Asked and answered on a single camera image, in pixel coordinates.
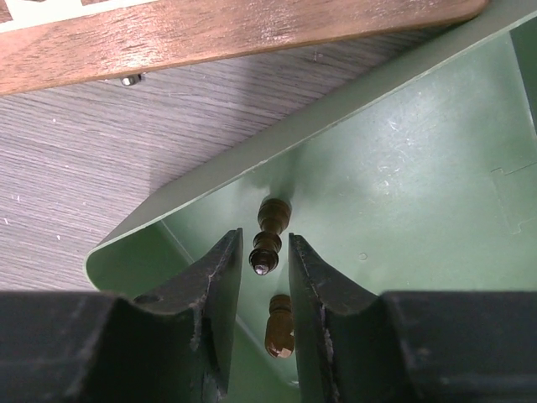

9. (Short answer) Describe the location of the dark chess piece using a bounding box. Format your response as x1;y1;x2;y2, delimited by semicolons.
248;198;291;275
264;294;295;359

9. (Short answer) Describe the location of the wooden chessboard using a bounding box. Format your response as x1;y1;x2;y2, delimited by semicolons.
1;1;486;95

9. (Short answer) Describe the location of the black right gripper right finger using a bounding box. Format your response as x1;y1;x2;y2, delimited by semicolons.
289;234;399;402

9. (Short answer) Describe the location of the green plastic tray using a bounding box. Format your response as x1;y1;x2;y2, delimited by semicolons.
86;8;537;403

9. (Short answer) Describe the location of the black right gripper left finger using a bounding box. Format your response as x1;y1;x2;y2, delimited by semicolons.
112;228;242;402

